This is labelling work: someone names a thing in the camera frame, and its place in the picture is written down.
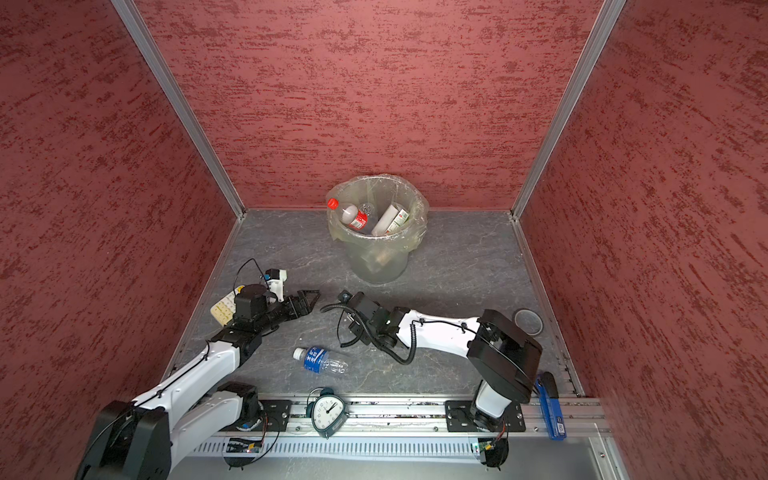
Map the blue tool right edge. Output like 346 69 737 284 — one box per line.
536 372 567 441

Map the red label bottle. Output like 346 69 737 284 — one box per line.
327 198 369 232

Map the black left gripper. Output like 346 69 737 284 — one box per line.
256 291 321 333

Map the green heart alarm clock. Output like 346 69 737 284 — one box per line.
306 387 349 439

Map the tape roll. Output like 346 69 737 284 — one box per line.
513 308 544 337

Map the clear green bin liner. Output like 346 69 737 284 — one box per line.
325 174 430 252

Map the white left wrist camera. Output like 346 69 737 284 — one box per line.
263 268 287 303

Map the aluminium left corner post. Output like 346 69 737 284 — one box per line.
111 0 247 221

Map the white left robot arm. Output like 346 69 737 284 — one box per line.
75 284 320 479

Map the aluminium right corner post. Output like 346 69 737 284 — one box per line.
511 0 626 222

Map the blue label bottle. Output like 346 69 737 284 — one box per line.
292 346 349 375

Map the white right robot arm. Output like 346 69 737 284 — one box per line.
323 290 543 432

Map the aluminium corner post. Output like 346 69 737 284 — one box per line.
111 0 247 221
511 0 626 222

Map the beige calculator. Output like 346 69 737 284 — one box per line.
210 291 237 326

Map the aluminium front rail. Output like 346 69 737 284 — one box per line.
125 394 607 460

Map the green cap slim bottle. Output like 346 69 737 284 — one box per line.
371 203 410 237

